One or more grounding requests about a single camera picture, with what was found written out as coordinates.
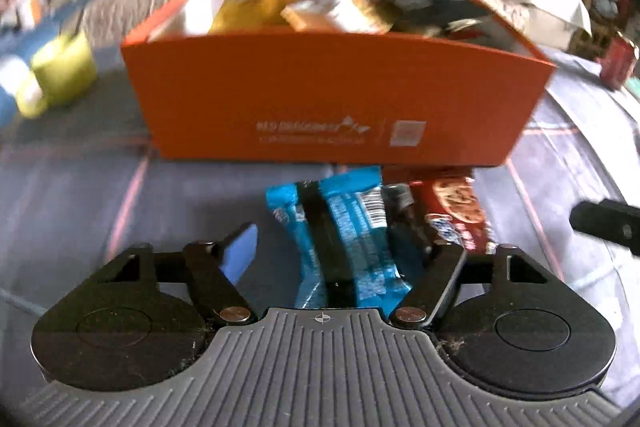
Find orange cardboard box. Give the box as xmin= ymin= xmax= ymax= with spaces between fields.
xmin=121 ymin=0 xmax=558 ymax=169

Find green mug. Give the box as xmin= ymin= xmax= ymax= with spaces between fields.
xmin=15 ymin=28 xmax=100 ymax=119

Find blue snack packet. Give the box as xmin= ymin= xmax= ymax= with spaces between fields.
xmin=264 ymin=168 xmax=417 ymax=311

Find brown cookie packet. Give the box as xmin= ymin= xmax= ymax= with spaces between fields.
xmin=410 ymin=176 xmax=495 ymax=257

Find plaid tablecloth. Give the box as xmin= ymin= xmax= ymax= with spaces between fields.
xmin=0 ymin=42 xmax=640 ymax=408

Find red soda can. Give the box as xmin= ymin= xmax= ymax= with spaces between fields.
xmin=599 ymin=32 xmax=640 ymax=92

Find yellow white snack packet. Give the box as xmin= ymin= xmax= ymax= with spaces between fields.
xmin=281 ymin=0 xmax=392 ymax=36

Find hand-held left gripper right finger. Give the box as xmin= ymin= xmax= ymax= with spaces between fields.
xmin=390 ymin=241 xmax=551 ymax=329

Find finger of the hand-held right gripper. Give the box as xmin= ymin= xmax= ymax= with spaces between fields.
xmin=569 ymin=199 xmax=640 ymax=258

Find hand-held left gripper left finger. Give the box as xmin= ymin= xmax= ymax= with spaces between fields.
xmin=95 ymin=223 xmax=260 ymax=327

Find blue striped blanket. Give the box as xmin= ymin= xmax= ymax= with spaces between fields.
xmin=0 ymin=0 xmax=96 ymax=128

